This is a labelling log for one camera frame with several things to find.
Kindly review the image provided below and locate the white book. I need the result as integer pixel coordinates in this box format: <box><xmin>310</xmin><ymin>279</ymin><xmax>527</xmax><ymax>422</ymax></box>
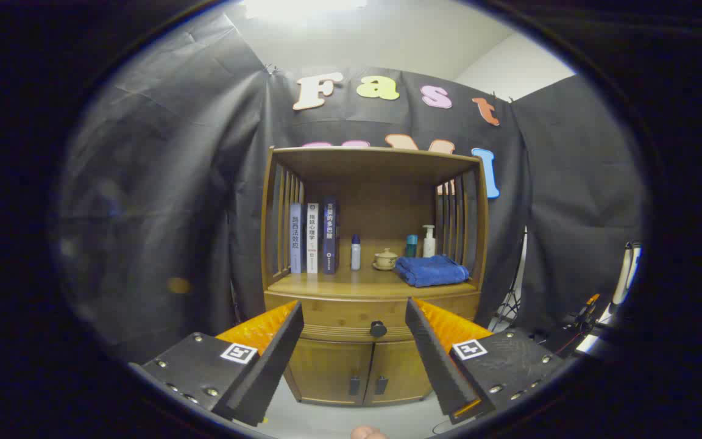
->
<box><xmin>306</xmin><ymin>202</ymin><xmax>320</xmax><ymax>274</ymax></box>

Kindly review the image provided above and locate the wooden cabinet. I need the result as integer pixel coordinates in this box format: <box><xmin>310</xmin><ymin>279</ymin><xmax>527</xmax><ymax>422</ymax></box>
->
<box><xmin>260</xmin><ymin>145</ymin><xmax>491</xmax><ymax>408</ymax></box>

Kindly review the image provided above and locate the wooden drawer with black knob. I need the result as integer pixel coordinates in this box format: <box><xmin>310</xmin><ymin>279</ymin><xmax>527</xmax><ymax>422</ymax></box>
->
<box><xmin>264</xmin><ymin>291</ymin><xmax>481</xmax><ymax>343</ymax></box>

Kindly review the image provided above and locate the wooden cabinet door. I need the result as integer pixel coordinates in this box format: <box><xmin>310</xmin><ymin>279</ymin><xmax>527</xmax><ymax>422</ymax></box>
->
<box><xmin>287</xmin><ymin>338</ymin><xmax>375</xmax><ymax>406</ymax></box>
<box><xmin>363</xmin><ymin>341</ymin><xmax>434</xmax><ymax>406</ymax></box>

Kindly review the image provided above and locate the folded blue towel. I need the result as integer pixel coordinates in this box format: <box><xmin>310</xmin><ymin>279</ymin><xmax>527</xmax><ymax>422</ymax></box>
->
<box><xmin>394</xmin><ymin>254</ymin><xmax>470</xmax><ymax>288</ymax></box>

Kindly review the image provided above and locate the orange black tool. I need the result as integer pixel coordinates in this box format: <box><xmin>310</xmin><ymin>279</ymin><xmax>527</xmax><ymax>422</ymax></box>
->
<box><xmin>570</xmin><ymin>293</ymin><xmax>601</xmax><ymax>330</ymax></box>

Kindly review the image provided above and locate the wooden countertop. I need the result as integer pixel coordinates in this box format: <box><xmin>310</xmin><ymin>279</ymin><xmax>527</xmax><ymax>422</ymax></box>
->
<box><xmin>269</xmin><ymin>247</ymin><xmax>480</xmax><ymax>301</ymax></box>

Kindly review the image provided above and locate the light blue book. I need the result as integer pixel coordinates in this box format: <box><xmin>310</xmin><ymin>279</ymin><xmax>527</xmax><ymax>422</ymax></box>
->
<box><xmin>289</xmin><ymin>202</ymin><xmax>303</xmax><ymax>275</ymax></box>

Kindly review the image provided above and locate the black backdrop cloth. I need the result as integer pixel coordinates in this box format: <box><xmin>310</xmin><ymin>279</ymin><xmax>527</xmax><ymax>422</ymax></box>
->
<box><xmin>52</xmin><ymin>12</ymin><xmax>650</xmax><ymax>366</ymax></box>

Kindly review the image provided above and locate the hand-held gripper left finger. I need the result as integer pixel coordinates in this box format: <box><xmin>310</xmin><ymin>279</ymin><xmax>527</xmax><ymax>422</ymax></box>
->
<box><xmin>129</xmin><ymin>300</ymin><xmax>305</xmax><ymax>427</ymax></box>

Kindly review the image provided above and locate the white curved frame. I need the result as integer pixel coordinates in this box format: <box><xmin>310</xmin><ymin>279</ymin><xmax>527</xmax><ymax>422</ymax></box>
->
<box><xmin>612</xmin><ymin>241</ymin><xmax>643</xmax><ymax>305</ymax></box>

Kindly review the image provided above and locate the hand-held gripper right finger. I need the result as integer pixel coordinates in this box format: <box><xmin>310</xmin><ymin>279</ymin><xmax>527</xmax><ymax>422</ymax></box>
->
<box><xmin>405</xmin><ymin>297</ymin><xmax>565</xmax><ymax>426</ymax></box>

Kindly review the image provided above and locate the dark blue book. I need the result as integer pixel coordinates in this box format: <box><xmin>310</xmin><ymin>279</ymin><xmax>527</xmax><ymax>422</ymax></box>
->
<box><xmin>322</xmin><ymin>196</ymin><xmax>341</xmax><ymax>276</ymax></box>

